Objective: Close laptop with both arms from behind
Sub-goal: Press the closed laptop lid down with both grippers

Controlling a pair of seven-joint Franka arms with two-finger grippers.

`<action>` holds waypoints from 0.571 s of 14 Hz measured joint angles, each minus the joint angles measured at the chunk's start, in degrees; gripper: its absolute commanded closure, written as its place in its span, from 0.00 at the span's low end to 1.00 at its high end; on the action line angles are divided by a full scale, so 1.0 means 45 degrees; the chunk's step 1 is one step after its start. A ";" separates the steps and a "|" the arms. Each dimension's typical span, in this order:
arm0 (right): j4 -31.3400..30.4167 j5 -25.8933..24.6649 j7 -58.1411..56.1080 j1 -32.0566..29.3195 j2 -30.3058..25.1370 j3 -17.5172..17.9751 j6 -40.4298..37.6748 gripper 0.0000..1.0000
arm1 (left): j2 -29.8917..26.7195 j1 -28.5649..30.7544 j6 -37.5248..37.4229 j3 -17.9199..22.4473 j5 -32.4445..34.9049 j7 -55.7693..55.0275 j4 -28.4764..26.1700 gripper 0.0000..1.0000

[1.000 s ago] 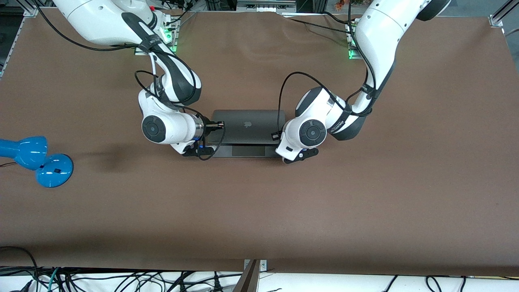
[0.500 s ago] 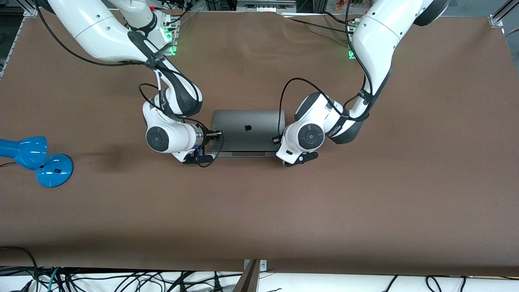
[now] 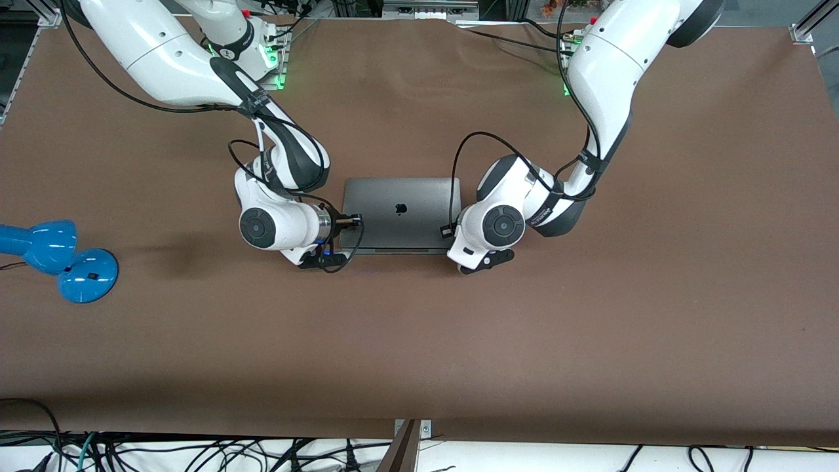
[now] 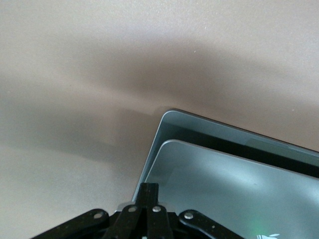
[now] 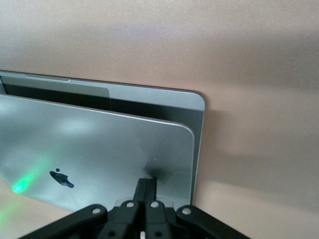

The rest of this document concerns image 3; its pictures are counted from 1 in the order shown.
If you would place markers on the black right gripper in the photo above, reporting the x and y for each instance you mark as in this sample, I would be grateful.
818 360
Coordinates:
340 223

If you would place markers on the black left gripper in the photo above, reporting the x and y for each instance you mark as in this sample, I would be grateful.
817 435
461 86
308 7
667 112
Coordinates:
448 231

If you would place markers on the grey laptop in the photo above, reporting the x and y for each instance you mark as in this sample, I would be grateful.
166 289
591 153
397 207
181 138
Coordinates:
406 229

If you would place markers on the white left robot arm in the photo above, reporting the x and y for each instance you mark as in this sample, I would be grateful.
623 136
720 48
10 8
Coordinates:
603 72

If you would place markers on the brown table cover sheet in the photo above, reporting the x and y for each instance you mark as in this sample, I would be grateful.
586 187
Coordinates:
590 328

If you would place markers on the grey power strip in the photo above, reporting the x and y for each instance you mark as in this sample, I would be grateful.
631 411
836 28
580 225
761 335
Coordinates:
426 10

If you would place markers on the dark metal beam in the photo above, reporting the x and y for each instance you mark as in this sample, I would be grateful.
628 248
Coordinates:
401 455

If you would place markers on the white sheet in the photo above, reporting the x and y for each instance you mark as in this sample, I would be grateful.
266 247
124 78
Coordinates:
524 459

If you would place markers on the orange background item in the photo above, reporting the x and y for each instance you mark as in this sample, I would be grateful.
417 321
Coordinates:
549 6

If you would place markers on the blue desk lamp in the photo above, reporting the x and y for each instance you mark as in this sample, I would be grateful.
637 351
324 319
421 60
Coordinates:
85 278

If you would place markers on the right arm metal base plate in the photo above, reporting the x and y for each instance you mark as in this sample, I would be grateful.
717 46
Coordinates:
280 62

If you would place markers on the small metal bracket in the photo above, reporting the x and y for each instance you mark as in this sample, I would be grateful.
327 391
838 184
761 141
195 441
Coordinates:
426 429

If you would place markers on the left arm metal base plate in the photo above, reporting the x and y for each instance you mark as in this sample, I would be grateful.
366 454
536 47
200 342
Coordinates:
565 46

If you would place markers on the aluminium frame profile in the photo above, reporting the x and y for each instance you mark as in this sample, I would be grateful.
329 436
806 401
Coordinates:
803 29
46 16

